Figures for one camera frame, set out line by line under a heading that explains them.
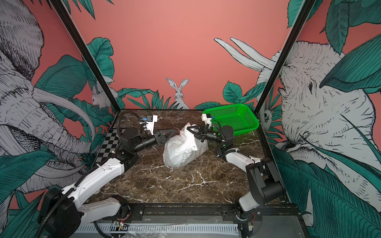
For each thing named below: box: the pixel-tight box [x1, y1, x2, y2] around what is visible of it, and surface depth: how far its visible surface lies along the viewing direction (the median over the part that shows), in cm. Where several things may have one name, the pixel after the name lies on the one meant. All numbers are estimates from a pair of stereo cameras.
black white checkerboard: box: [95, 128, 127, 163], surface depth 99 cm
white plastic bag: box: [162, 121, 209, 168], surface depth 74 cm
